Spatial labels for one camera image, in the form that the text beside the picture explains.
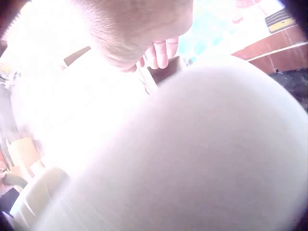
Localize person's right hand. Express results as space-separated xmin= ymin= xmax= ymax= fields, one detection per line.
xmin=64 ymin=0 xmax=194 ymax=73

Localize person's right fingers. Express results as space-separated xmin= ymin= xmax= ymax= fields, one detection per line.
xmin=137 ymin=37 xmax=180 ymax=72

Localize large white film roll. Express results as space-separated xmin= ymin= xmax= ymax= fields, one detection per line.
xmin=10 ymin=55 xmax=308 ymax=231

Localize brown flat strip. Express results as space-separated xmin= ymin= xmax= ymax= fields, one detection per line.
xmin=63 ymin=46 xmax=91 ymax=67

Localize yellow and black box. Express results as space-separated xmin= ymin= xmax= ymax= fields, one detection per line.
xmin=264 ymin=12 xmax=297 ymax=34

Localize cardboard box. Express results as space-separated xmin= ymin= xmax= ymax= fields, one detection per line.
xmin=7 ymin=137 xmax=46 ymax=179

